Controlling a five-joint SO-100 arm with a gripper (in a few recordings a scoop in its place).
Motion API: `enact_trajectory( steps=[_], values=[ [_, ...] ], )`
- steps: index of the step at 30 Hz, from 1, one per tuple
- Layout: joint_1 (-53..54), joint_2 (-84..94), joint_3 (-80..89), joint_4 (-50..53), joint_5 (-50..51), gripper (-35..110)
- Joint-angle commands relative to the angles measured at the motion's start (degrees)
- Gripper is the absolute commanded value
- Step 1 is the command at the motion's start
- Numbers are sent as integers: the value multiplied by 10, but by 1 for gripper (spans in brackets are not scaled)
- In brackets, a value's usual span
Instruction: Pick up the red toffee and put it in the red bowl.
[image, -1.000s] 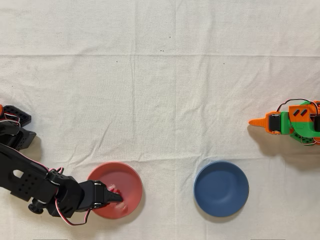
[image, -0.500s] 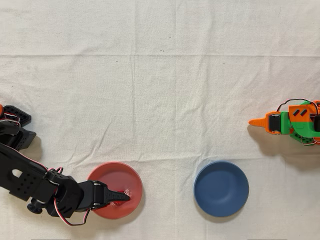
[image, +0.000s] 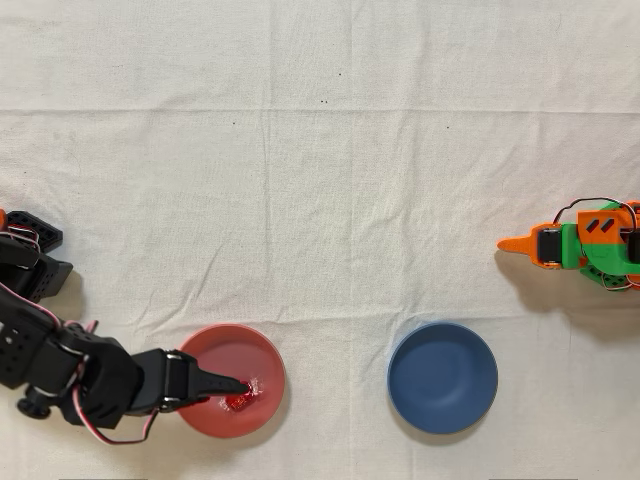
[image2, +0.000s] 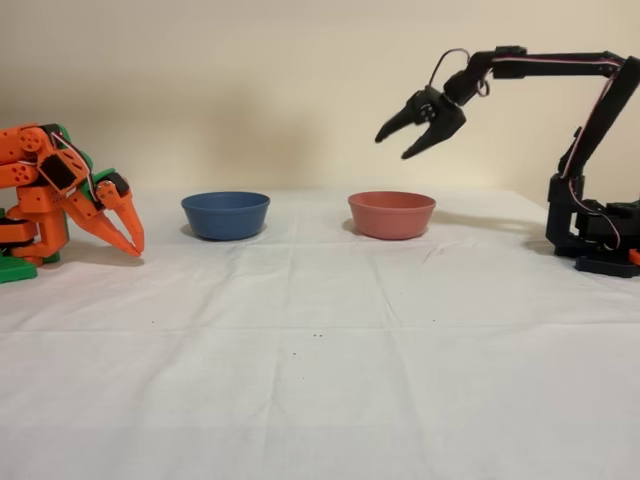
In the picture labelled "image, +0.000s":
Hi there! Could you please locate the red white black gripper cable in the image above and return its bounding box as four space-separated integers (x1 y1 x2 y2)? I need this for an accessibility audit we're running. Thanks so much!
69 319 162 447

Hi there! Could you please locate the thin cable on orange arm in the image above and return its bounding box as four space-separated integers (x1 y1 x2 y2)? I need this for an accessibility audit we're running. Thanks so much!
552 197 637 226

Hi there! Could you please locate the red candy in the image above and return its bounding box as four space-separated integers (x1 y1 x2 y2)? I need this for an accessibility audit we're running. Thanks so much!
219 377 264 414

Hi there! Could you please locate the red bowl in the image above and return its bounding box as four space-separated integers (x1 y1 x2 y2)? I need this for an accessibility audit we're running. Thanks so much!
177 323 287 440

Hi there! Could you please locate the blue bowl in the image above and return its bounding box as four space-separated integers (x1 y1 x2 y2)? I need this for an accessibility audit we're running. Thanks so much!
386 321 500 435

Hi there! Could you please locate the white tablecloth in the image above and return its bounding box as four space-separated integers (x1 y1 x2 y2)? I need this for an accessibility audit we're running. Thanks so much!
0 0 640 480

